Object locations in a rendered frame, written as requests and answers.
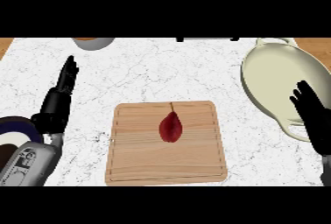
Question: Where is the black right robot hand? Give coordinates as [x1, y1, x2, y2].
[289, 80, 331, 156]

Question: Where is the wooden cutting board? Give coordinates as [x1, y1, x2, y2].
[104, 100, 230, 186]

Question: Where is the dark blue and white plate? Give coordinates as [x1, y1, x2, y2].
[0, 115, 45, 173]

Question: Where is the grey cup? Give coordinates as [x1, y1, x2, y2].
[71, 38, 117, 52]

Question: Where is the cream pot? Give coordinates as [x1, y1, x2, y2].
[240, 38, 331, 143]

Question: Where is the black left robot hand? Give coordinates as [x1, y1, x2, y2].
[30, 54, 80, 136]

